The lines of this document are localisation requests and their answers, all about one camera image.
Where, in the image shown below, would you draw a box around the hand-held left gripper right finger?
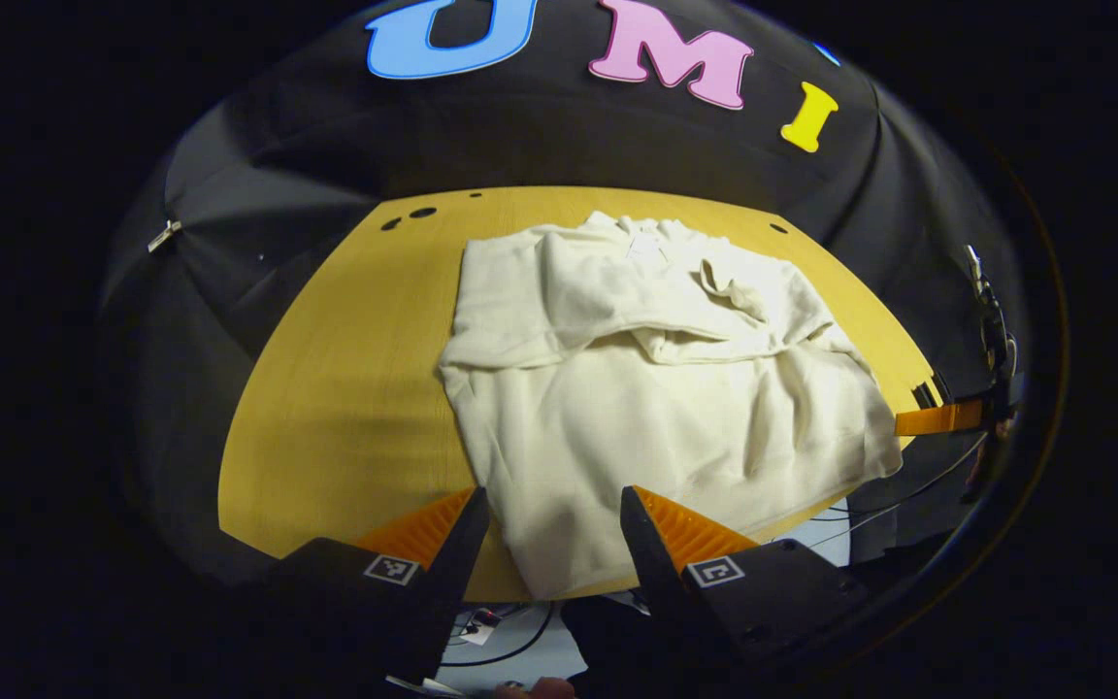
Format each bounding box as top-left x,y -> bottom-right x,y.
620,485 -> 871,673

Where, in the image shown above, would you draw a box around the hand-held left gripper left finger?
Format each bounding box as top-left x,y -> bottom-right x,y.
268,485 -> 490,686

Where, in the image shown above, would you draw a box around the cream white sweatshirt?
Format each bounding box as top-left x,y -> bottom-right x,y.
438,211 -> 904,601

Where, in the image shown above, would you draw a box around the person's dark trousers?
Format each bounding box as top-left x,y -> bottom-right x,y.
561,592 -> 691,699

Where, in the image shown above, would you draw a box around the black backdrop cloth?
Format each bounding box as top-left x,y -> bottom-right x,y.
98,0 -> 1026,583

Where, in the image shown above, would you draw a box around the black floor cable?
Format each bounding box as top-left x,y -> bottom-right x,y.
441,602 -> 557,669

